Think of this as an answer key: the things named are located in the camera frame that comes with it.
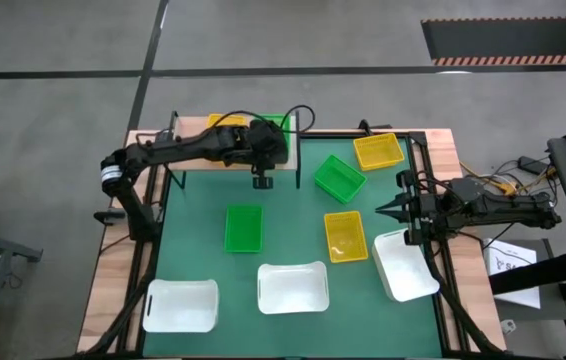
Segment paper sheet at right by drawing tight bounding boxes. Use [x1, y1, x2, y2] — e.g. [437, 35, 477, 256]
[482, 237, 542, 310]

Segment green table mat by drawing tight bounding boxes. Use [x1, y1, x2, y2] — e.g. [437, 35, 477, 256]
[141, 137, 444, 359]

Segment yellow plastic basket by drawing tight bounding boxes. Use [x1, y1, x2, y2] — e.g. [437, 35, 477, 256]
[323, 209, 370, 265]
[352, 131, 407, 173]
[205, 113, 250, 167]

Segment black aluminium table frame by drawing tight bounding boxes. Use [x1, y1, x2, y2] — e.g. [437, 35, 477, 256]
[76, 127, 509, 360]

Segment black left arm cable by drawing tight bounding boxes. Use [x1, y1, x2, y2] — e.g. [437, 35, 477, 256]
[137, 103, 317, 149]

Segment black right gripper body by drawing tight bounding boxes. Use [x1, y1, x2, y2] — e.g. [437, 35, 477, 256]
[404, 191, 448, 232]

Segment black power adapter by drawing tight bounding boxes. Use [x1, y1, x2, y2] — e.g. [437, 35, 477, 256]
[516, 155, 545, 176]

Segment white plastic bin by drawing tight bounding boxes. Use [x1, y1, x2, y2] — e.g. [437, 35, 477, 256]
[141, 278, 221, 335]
[256, 260, 331, 317]
[371, 228, 442, 304]

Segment black metal beam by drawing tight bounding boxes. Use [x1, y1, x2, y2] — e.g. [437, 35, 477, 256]
[488, 248, 566, 297]

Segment green plastic basket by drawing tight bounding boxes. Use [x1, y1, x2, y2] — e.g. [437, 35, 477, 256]
[313, 153, 368, 206]
[223, 204, 265, 255]
[250, 113, 293, 167]

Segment black hazard-striped floor mat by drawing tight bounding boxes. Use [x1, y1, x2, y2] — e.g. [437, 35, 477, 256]
[420, 16, 566, 68]

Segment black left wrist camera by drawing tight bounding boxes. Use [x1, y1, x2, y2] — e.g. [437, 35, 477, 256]
[252, 174, 276, 192]

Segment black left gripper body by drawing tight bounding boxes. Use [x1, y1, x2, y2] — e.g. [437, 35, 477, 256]
[242, 121, 291, 174]

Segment black clamp bracket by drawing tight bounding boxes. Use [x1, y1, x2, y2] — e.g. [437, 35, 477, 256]
[357, 118, 393, 137]

